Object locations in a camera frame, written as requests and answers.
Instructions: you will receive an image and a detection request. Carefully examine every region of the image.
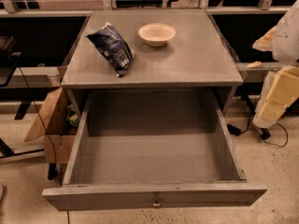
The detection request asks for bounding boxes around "blue chip bag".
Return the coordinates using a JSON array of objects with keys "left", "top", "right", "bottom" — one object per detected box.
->
[{"left": 86, "top": 22, "right": 135, "bottom": 77}]

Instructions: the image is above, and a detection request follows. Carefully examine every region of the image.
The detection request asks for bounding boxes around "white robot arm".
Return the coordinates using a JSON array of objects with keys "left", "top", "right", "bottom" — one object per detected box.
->
[{"left": 252, "top": 1, "right": 299, "bottom": 128}]

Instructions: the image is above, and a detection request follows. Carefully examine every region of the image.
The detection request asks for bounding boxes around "open grey top drawer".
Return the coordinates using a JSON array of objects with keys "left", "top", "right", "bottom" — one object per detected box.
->
[{"left": 43, "top": 90, "right": 267, "bottom": 211}]

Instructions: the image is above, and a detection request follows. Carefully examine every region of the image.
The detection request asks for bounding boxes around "metal drawer knob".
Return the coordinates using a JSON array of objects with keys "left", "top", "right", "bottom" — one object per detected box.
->
[{"left": 152, "top": 196, "right": 162, "bottom": 208}]

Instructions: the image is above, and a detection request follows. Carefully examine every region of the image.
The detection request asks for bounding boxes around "small cream foam piece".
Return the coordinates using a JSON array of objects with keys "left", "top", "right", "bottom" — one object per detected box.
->
[{"left": 246, "top": 61, "right": 262, "bottom": 68}]

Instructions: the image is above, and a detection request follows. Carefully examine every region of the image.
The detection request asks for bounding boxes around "grey wooden cabinet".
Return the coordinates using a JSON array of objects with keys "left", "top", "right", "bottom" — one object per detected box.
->
[{"left": 62, "top": 9, "right": 243, "bottom": 107}]

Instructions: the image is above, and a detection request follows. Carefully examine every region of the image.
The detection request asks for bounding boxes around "white paper bowl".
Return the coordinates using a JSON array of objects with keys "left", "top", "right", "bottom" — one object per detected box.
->
[{"left": 138, "top": 23, "right": 176, "bottom": 47}]

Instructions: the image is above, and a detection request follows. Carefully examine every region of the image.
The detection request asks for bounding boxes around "green item in box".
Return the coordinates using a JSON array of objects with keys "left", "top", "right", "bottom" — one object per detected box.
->
[{"left": 66, "top": 105, "right": 79, "bottom": 127}]

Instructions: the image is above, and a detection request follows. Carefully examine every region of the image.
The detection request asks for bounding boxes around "brown cardboard box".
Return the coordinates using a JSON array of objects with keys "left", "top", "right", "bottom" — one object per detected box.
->
[{"left": 24, "top": 88, "right": 76, "bottom": 164}]

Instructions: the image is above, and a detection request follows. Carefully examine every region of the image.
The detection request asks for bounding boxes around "black floor cable right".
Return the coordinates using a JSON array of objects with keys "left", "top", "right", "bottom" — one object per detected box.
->
[{"left": 226, "top": 103, "right": 290, "bottom": 148}]

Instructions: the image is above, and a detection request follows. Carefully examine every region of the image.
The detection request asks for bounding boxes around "black cable left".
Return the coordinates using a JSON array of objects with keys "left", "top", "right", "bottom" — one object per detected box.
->
[{"left": 17, "top": 66, "right": 64, "bottom": 187}]

